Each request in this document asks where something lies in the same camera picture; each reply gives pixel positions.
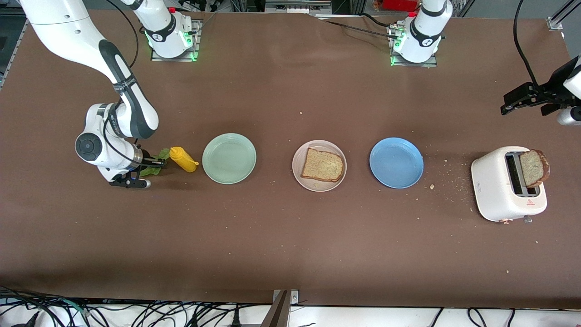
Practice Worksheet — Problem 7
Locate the green lettuce leaf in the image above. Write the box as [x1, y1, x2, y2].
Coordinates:
[139, 148, 171, 177]

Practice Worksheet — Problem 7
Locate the yellow mustard squeeze bottle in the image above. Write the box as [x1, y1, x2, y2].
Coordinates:
[169, 146, 199, 173]

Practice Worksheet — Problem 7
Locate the brown bread slice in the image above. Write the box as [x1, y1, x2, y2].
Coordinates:
[300, 147, 344, 183]
[519, 149, 551, 189]

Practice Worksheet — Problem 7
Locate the pale green plate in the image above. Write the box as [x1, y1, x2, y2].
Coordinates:
[202, 133, 257, 185]

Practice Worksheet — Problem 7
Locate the blue plate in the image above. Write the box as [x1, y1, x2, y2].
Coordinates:
[369, 137, 424, 189]

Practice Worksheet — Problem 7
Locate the beige plate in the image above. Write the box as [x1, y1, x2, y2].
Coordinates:
[292, 140, 348, 193]

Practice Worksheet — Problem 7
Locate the aluminium corner profile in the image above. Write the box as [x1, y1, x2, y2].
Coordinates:
[547, 0, 581, 31]

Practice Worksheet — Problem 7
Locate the white toaster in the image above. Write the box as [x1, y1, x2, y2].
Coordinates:
[471, 146, 548, 224]

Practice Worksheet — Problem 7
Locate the red box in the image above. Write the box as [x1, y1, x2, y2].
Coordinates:
[374, 0, 418, 12]

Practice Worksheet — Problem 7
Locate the grey metal box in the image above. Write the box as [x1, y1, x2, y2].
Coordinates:
[265, 0, 332, 14]

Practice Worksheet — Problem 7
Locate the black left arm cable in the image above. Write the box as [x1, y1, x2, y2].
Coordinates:
[513, 0, 540, 87]

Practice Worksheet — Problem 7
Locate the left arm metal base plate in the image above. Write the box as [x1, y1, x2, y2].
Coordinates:
[388, 23, 438, 68]

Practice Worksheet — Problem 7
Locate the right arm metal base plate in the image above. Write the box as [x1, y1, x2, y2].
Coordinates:
[151, 18, 202, 63]

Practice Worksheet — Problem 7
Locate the tangled black cable bundle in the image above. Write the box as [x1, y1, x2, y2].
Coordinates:
[0, 285, 273, 327]

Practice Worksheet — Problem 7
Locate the black base cable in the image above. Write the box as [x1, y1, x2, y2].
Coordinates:
[313, 13, 400, 39]

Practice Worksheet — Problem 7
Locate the aluminium frame rail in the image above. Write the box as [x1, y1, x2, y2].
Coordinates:
[0, 18, 29, 91]

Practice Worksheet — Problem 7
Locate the aluminium profile with bracket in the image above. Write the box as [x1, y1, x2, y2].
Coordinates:
[261, 290, 299, 327]

